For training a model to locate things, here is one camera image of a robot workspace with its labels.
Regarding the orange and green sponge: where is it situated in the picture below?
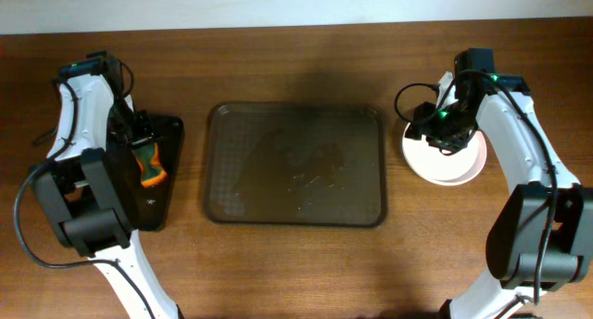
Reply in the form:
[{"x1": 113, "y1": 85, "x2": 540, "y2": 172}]
[{"x1": 132, "y1": 143, "x2": 168, "y2": 188}]

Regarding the white plate with sauce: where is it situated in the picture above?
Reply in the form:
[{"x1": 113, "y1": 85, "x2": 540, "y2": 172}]
[{"x1": 401, "y1": 125, "x2": 487, "y2": 186}]

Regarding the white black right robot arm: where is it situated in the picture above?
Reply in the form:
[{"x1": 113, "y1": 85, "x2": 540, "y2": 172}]
[{"x1": 401, "y1": 48, "x2": 592, "y2": 318}]

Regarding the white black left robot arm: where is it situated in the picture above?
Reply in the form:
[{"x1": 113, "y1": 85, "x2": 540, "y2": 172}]
[{"x1": 25, "y1": 51, "x2": 184, "y2": 318}]

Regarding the black plastic tray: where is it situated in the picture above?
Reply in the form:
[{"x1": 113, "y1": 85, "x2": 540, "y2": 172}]
[{"x1": 108, "y1": 111, "x2": 184, "y2": 232}]

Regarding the brown serving tray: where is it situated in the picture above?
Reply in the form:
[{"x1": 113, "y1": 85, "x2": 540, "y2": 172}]
[{"x1": 202, "y1": 102, "x2": 388, "y2": 228}]

